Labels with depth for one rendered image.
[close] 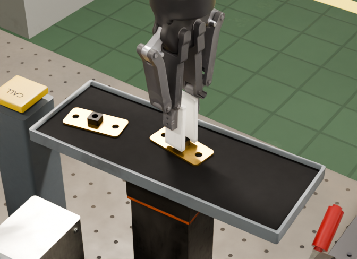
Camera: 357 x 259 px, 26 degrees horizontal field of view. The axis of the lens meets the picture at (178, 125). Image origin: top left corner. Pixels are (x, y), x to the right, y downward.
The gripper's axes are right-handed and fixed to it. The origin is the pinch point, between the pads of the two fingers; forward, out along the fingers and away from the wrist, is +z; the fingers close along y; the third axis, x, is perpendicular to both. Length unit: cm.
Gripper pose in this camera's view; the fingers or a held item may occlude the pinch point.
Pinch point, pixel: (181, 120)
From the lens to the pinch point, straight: 98.3
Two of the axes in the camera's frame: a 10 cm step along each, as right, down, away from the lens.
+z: 0.0, 7.9, 6.1
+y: -6.7, 4.5, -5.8
